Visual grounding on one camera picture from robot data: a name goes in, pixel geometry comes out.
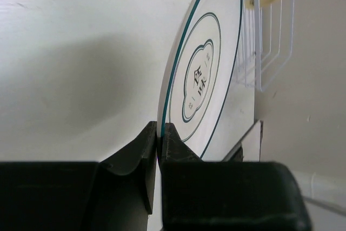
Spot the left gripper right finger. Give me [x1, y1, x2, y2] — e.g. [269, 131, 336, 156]
[161, 123, 311, 230]

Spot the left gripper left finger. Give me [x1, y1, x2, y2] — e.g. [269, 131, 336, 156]
[1, 121, 157, 230]

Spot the white green-rimmed plate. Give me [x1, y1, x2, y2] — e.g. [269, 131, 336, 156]
[157, 0, 243, 156]

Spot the white wire dish rack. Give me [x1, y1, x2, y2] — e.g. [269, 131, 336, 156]
[234, 0, 295, 92]

